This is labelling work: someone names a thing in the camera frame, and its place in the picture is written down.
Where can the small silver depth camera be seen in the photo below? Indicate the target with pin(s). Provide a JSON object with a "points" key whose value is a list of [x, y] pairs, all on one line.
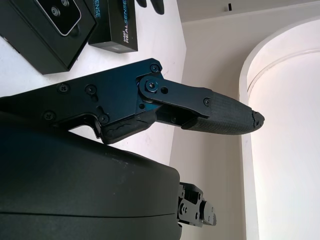
{"points": [[62, 15]]}

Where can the black camera box base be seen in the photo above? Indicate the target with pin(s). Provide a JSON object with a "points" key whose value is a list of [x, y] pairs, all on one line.
{"points": [[37, 45]]}

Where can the small dark wall fixture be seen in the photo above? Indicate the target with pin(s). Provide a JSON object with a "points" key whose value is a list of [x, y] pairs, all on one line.
{"points": [[228, 6]]}

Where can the black RealSense box lid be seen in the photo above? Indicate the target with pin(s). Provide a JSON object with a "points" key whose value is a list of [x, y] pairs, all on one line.
{"points": [[115, 30]]}

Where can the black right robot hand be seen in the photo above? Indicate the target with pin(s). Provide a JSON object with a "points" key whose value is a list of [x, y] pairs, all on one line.
{"points": [[75, 187]]}

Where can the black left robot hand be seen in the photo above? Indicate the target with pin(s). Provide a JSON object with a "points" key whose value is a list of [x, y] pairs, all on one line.
{"points": [[158, 6]]}

